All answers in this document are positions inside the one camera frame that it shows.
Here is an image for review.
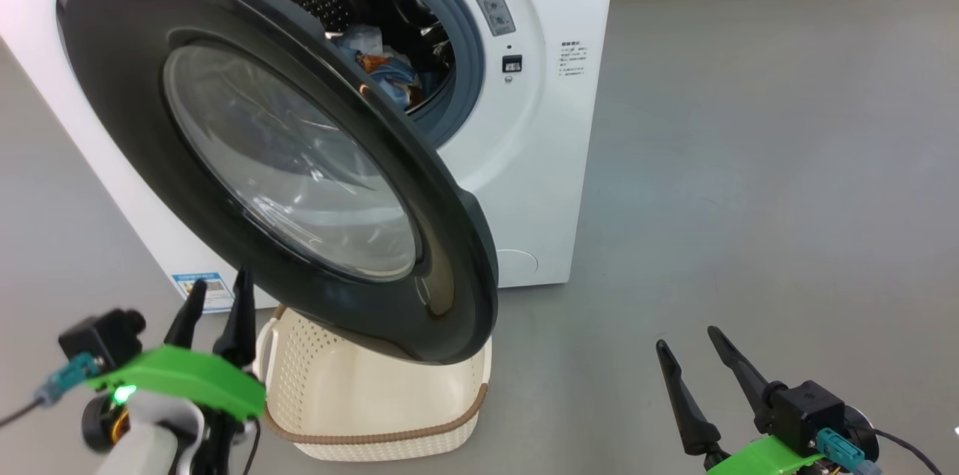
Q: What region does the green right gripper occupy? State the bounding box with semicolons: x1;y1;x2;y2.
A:
656;325;825;475

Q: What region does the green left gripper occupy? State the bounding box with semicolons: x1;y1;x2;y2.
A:
85;267;267;420

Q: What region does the black-rimmed glass washer door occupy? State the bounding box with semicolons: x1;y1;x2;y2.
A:
56;0;500;366

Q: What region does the blue cartoon print garment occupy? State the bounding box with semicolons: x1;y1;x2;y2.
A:
351;48;425;113

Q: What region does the white and beige garment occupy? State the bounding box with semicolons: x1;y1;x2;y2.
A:
333;24;387;61

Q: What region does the white front-load washing machine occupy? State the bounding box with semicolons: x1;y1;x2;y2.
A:
0;0;620;311

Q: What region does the blue energy label sticker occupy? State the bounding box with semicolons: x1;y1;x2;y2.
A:
172;272;235;312

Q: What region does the cream basket with brown rim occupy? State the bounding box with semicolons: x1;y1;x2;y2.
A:
255;304;493;462

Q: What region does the white round filter cover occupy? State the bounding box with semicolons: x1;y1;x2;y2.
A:
494;249;539;288

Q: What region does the small printed text sticker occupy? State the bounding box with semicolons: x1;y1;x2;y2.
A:
558;40;590;79

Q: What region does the grey warning label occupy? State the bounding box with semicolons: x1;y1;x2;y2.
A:
462;0;517;37

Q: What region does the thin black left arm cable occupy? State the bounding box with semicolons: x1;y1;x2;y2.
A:
243;418;262;475

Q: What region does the teal right camera connector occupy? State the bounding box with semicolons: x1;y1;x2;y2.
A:
816;428;886;475

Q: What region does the teal camera connector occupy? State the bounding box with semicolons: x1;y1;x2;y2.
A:
40;353;103;406
816;428;886;475

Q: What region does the teal left camera connector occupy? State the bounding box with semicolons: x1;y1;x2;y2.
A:
40;353;103;406

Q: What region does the black right camera cable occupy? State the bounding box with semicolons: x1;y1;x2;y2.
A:
869;426;946;475

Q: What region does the black camera cable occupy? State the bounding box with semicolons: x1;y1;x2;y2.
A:
0;396;47;429
869;426;946;475

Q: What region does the black left camera cable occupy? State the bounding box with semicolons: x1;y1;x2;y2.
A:
0;396;47;429

